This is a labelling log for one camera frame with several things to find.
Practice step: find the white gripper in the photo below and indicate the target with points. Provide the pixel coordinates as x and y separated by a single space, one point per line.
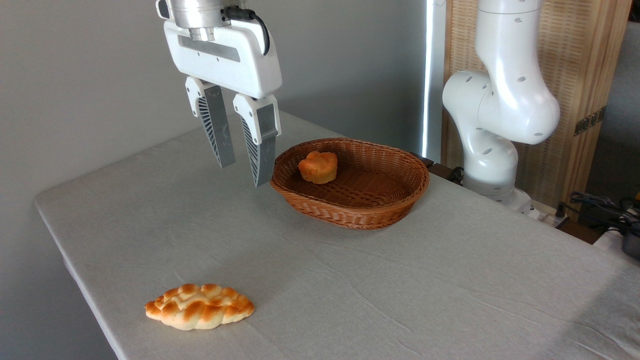
225 60

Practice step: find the small round orange bread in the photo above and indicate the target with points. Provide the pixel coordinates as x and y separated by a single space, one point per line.
318 168

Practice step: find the braided golden bread loaf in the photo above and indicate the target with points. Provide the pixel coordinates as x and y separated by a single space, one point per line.
200 307

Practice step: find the brown woven wicker basket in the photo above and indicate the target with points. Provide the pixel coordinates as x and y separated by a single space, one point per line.
370 200

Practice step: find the grey tablecloth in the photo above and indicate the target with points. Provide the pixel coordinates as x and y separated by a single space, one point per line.
400 290

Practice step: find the dark metal screen hinge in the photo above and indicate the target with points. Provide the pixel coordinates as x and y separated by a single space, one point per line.
590 121

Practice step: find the dark grey box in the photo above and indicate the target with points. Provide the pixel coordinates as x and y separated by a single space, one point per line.
632 245

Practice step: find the white vertical post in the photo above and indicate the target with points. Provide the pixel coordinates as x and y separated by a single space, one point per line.
434 75

